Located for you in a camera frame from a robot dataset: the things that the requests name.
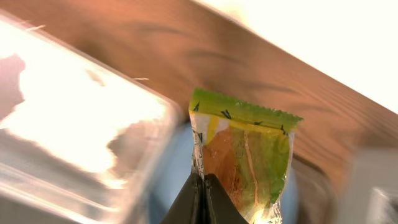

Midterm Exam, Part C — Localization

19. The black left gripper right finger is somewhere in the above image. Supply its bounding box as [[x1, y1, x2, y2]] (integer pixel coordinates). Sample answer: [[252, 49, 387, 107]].
[[204, 174, 248, 224]]

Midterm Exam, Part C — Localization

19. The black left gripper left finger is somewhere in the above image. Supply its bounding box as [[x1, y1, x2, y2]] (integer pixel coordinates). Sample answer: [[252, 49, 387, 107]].
[[160, 173, 204, 224]]

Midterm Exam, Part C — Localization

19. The yellow green snack wrapper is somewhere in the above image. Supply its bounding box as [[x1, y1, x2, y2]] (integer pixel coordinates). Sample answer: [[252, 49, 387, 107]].
[[188, 88, 302, 223]]

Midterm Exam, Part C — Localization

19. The grey dishwasher rack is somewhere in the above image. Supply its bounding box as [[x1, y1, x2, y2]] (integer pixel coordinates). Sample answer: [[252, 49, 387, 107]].
[[335, 148, 397, 224]]

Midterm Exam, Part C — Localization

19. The dark blue plate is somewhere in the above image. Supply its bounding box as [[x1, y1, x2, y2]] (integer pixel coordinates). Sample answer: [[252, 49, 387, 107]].
[[149, 123, 299, 224]]

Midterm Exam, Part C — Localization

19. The clear plastic bin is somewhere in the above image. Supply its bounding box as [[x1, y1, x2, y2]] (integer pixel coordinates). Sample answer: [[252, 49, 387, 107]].
[[1, 12, 180, 223]]

